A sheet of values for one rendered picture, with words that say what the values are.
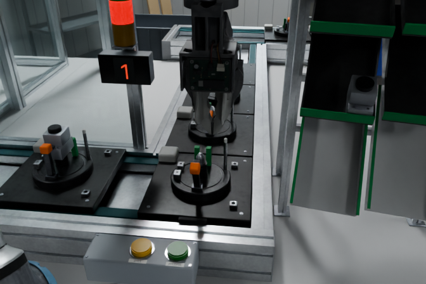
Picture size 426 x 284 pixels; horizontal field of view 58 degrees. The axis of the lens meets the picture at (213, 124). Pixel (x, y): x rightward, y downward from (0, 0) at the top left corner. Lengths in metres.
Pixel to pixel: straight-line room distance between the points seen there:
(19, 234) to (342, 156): 0.70
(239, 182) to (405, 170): 0.36
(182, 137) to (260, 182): 0.28
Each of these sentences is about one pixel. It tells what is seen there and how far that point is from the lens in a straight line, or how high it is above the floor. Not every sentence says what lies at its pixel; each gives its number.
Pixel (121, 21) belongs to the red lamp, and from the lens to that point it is 0.90.
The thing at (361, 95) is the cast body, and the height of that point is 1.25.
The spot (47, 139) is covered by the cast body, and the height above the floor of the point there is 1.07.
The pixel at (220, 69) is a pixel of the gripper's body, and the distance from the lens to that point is 0.49.
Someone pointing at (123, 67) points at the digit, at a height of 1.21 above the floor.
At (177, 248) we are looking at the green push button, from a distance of 0.76.
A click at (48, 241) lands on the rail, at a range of 0.91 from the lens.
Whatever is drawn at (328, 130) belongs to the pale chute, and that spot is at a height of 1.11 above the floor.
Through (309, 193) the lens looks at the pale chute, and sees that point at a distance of 0.84.
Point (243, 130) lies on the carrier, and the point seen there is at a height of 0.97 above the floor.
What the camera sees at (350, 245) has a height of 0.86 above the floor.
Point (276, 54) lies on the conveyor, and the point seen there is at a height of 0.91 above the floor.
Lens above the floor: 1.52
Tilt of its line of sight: 28 degrees down
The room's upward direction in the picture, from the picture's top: straight up
